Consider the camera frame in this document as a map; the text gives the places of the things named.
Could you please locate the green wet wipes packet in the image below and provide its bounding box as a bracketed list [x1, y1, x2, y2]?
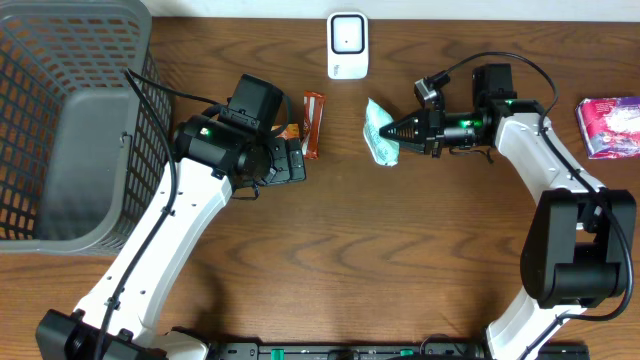
[363, 98, 400, 167]

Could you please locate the orange Kleenex tissue pack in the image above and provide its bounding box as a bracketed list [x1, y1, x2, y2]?
[278, 123, 300, 140]

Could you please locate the red snack bar wrapper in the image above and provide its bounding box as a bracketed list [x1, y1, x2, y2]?
[302, 91, 326, 159]

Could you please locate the purple red tissue pack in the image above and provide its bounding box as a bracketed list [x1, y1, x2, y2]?
[576, 96, 639, 159]

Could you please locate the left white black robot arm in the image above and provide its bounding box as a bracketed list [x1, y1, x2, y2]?
[35, 115, 306, 359]

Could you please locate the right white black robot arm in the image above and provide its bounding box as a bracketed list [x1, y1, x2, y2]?
[379, 64, 636, 359]

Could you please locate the grey plastic mesh basket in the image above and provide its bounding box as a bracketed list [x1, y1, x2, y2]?
[1, 1, 173, 256]

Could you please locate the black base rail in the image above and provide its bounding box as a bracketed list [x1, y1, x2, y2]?
[88, 341, 590, 360]

